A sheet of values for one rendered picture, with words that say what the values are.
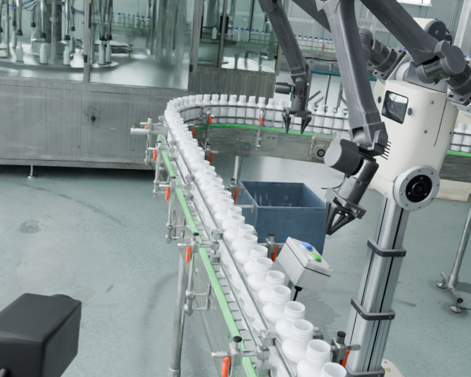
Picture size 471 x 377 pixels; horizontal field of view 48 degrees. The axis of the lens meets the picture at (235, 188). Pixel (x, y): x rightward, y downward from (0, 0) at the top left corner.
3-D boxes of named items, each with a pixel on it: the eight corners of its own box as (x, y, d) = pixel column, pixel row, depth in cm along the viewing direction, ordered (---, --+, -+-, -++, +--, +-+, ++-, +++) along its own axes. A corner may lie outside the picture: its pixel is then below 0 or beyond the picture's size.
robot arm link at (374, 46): (383, 56, 183) (383, 46, 186) (362, 38, 179) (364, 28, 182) (362, 69, 190) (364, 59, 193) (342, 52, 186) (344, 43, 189)
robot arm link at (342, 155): (389, 132, 124) (363, 138, 132) (353, 113, 119) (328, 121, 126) (381, 180, 121) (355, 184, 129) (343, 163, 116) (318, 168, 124)
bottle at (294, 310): (290, 368, 107) (303, 296, 101) (303, 388, 101) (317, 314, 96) (262, 371, 105) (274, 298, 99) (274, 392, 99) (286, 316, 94)
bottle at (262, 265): (271, 333, 117) (282, 267, 112) (245, 335, 115) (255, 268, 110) (262, 318, 123) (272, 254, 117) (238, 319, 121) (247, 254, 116)
